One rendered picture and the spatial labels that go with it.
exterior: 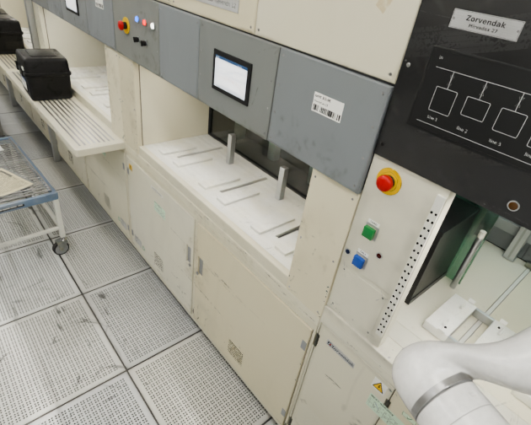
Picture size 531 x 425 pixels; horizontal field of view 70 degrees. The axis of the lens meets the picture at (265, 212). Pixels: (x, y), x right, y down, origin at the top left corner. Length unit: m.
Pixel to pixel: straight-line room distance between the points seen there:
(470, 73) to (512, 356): 0.50
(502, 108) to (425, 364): 0.47
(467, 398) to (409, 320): 0.73
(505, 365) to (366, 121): 0.58
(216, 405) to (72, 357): 0.75
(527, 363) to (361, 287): 0.60
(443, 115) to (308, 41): 0.40
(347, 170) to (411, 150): 0.18
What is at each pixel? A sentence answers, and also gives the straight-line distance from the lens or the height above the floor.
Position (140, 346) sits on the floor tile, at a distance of 2.19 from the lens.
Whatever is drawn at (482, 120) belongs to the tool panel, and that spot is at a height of 1.56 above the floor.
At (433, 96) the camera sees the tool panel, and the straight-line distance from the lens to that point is 0.87.
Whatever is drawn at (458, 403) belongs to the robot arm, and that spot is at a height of 1.30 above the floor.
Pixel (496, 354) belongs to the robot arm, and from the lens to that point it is 0.62.
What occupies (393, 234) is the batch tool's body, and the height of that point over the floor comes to 1.23.
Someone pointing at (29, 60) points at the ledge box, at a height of 1.05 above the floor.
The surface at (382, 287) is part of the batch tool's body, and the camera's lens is 1.08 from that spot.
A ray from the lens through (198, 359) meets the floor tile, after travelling 2.13.
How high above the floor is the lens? 1.75
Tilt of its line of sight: 33 degrees down
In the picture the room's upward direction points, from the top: 9 degrees clockwise
